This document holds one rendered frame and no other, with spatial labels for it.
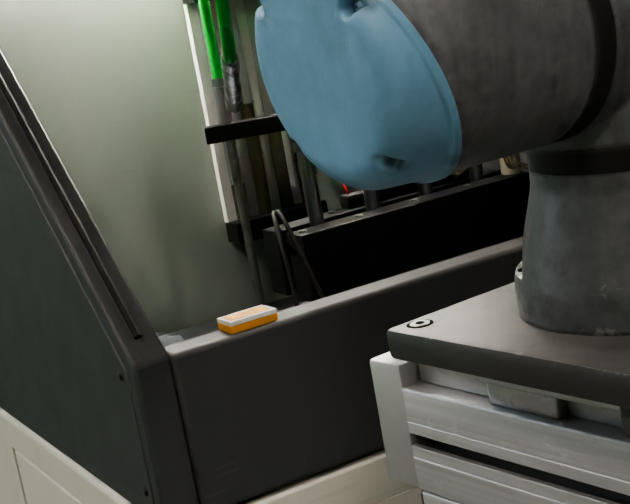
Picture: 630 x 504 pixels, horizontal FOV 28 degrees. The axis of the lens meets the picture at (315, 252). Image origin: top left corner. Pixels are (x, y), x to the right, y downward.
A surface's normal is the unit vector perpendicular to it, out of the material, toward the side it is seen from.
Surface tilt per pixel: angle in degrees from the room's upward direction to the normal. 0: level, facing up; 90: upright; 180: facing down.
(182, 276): 90
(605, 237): 72
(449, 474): 90
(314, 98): 97
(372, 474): 90
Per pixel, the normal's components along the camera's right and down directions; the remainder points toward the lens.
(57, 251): -0.85, 0.25
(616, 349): -0.18, -0.96
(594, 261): -0.59, -0.04
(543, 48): 0.55, 0.07
